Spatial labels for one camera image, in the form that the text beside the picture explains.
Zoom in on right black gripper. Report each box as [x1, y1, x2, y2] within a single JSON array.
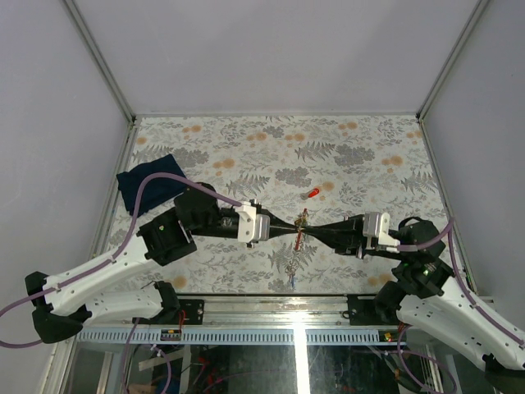
[[301, 213, 407, 260]]

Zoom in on red handled metal keyring holder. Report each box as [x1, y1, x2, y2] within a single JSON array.
[[285, 208, 308, 280]]

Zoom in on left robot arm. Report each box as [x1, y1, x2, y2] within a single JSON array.
[[25, 183, 298, 344]]

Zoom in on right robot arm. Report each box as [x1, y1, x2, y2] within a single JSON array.
[[303, 213, 524, 393]]

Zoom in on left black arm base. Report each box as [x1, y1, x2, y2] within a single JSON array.
[[166, 299, 205, 327]]

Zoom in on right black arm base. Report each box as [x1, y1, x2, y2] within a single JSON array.
[[346, 294, 404, 326]]

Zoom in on far red key tag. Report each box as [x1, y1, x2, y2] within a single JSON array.
[[300, 188, 321, 200]]

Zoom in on dark blue folded cloth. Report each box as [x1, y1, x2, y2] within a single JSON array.
[[116, 154, 186, 216]]

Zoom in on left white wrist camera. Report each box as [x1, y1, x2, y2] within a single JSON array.
[[234, 199, 271, 244]]

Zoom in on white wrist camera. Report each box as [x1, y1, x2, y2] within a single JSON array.
[[363, 212, 400, 253], [234, 199, 271, 244]]

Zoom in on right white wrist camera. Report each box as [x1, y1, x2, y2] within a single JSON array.
[[363, 212, 400, 253]]

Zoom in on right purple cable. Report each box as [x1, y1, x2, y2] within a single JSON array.
[[395, 217, 525, 346]]

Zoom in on aluminium front rail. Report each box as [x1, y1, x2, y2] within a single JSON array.
[[61, 293, 503, 329]]

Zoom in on left aluminium corner post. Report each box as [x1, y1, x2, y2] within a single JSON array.
[[60, 0, 136, 125]]

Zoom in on aluminium corner post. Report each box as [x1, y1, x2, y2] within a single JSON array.
[[60, 0, 136, 125], [416, 0, 492, 121]]

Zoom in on slotted white cable duct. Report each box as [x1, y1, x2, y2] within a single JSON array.
[[77, 328, 381, 346]]

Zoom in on right aluminium corner post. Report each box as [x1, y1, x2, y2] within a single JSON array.
[[416, 0, 492, 121]]

